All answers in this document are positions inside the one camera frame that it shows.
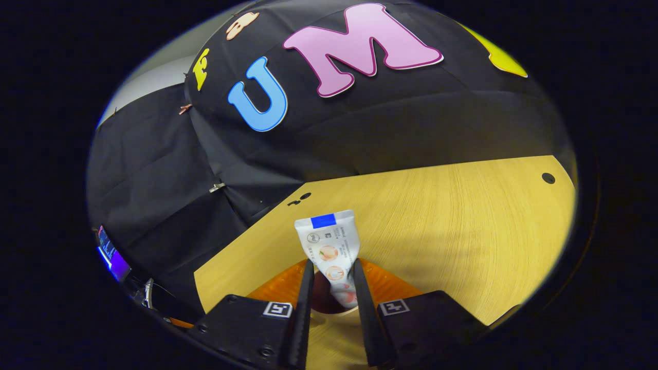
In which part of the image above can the wooden desktop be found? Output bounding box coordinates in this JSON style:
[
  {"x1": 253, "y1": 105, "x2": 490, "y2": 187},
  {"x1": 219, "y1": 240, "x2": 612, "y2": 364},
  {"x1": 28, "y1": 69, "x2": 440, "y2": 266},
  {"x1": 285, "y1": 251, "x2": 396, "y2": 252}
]
[{"x1": 194, "y1": 155, "x2": 578, "y2": 370}]

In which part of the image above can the lit computer monitor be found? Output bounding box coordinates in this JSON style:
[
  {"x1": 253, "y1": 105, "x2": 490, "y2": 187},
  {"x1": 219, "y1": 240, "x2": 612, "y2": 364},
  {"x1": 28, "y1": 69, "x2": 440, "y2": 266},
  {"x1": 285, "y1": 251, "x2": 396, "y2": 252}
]
[{"x1": 97, "y1": 226, "x2": 132, "y2": 283}]

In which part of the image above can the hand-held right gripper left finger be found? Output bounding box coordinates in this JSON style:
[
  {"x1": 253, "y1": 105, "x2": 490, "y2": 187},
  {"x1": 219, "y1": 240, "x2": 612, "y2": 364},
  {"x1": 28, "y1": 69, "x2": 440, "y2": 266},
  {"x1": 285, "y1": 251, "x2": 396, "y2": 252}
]
[{"x1": 188, "y1": 258, "x2": 315, "y2": 370}]

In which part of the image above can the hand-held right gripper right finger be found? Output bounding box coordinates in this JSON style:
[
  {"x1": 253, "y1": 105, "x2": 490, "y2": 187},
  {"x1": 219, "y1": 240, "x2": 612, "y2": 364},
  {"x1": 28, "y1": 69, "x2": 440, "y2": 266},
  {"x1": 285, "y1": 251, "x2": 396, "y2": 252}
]
[{"x1": 352, "y1": 258, "x2": 490, "y2": 368}]

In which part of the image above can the white toothpaste tube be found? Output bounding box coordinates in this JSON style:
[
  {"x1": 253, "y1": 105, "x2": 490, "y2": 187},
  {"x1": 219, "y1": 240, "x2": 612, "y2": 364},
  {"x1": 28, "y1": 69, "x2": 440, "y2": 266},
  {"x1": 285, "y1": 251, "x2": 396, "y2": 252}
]
[{"x1": 294, "y1": 210, "x2": 361, "y2": 309}]

